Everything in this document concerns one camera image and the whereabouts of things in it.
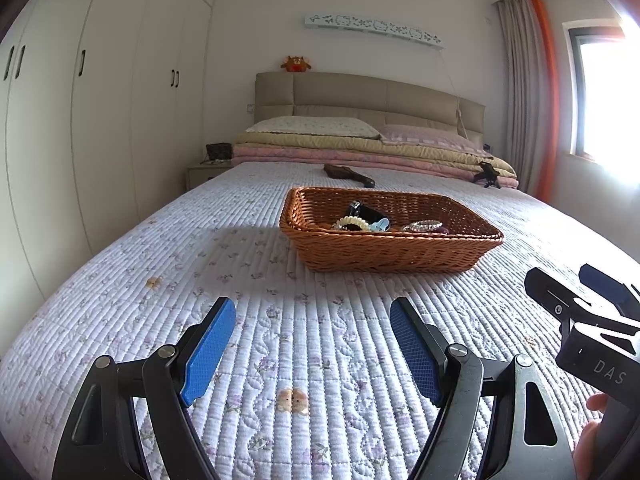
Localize folded pink blanket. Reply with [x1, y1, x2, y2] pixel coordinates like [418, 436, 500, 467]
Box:
[234, 152, 518, 188]

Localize white wardrobe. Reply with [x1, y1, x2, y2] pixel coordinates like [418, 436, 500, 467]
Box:
[1, 0, 215, 347]

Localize orange curtain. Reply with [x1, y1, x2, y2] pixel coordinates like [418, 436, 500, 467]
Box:
[529, 0, 560, 203]

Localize window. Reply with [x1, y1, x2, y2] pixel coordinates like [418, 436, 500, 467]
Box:
[563, 20, 639, 167]

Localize small black tripod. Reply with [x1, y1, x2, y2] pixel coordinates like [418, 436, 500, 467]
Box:
[472, 162, 501, 188]

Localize beige upholstered headboard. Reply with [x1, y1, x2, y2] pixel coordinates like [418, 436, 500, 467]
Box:
[253, 72, 485, 148]

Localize white carved wall shelf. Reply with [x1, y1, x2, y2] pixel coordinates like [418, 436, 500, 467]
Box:
[304, 12, 445, 51]

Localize white quilted bedspread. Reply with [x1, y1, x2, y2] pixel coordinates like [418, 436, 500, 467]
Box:
[1, 162, 639, 479]

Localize dark brown wooden brush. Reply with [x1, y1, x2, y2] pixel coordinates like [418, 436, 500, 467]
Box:
[323, 164, 375, 188]

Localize beige nightstand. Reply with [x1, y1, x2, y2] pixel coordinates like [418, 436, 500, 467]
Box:
[186, 160, 233, 191]

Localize white floral pillow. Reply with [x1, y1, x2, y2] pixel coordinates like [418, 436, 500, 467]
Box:
[246, 116, 381, 140]

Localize pink pillow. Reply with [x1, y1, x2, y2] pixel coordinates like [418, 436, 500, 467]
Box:
[378, 125, 485, 155]

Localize person's right hand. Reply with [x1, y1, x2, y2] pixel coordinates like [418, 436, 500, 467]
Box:
[573, 393, 608, 480]

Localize orange plush toy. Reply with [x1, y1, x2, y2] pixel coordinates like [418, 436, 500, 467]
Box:
[280, 55, 311, 73]

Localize light blue hair clip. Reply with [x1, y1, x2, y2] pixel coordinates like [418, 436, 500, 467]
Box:
[369, 218, 390, 232]

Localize dark box on nightstand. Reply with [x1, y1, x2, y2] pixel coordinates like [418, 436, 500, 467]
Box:
[205, 142, 233, 162]

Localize brown wicker basket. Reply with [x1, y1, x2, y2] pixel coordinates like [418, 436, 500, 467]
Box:
[280, 186, 504, 273]

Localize black wristwatch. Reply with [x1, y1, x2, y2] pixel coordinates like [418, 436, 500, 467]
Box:
[346, 200, 386, 224]

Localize folded cream quilt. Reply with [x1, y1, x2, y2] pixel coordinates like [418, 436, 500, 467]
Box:
[233, 131, 518, 179]

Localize grey curtain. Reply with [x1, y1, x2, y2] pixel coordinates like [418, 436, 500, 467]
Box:
[497, 0, 547, 195]

